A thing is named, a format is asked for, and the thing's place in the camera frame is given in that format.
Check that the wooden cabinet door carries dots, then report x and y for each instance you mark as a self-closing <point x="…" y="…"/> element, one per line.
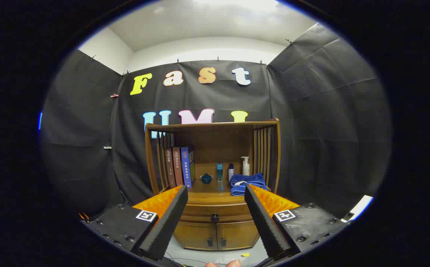
<point x="194" y="235"/>
<point x="237" y="234"/>

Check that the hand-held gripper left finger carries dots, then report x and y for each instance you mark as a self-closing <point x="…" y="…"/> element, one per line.
<point x="163" y="230"/>

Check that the blue book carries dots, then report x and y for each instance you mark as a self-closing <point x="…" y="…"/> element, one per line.
<point x="186" y="167"/>

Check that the white bottle dark cap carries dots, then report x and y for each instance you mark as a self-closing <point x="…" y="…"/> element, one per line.
<point x="231" y="174"/>

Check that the blue folded towel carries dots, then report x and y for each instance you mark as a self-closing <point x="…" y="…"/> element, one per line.
<point x="250" y="180"/>

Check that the teal glass bottle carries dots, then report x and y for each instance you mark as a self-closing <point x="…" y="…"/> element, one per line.
<point x="220" y="173"/>

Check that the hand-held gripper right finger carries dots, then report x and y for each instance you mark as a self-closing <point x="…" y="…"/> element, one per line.
<point x="267" y="226"/>

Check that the wooden cabinet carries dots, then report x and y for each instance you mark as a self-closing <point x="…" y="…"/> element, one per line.
<point x="215" y="144"/>

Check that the blue lidded teacup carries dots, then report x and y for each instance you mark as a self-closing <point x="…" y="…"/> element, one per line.
<point x="206" y="179"/>

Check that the white pump bottle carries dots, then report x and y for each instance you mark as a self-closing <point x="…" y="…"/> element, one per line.
<point x="245" y="168"/>

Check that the white panel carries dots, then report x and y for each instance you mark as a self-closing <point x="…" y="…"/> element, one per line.
<point x="359" y="207"/>

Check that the wooden drawer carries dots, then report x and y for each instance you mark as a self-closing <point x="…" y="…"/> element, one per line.
<point x="200" y="212"/>

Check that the dark brown book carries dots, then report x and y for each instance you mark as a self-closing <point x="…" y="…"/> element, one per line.
<point x="169" y="167"/>

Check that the black backdrop cloth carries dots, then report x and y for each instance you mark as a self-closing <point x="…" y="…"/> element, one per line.
<point x="311" y="111"/>

